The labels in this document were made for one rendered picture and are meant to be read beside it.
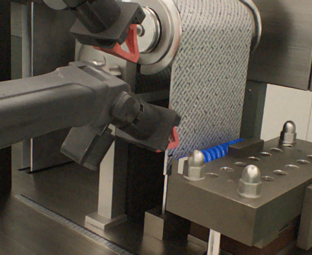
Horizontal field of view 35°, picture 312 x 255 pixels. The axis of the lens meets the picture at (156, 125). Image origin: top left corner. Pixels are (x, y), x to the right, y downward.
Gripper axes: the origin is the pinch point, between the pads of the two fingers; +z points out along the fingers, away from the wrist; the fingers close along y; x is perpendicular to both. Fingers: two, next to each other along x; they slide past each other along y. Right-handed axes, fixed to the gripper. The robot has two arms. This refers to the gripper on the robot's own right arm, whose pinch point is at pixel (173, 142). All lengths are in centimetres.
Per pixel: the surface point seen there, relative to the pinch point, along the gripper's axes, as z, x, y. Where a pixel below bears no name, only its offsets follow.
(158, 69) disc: -8.1, 9.6, -2.5
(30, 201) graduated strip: -1.4, -19.9, -25.4
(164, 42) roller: -10.9, 13.3, -1.3
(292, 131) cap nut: 26.2, 13.8, 8.1
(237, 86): 12.3, 16.3, 0.2
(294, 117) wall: 255, 86, -95
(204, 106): 4.3, 8.6, 0.2
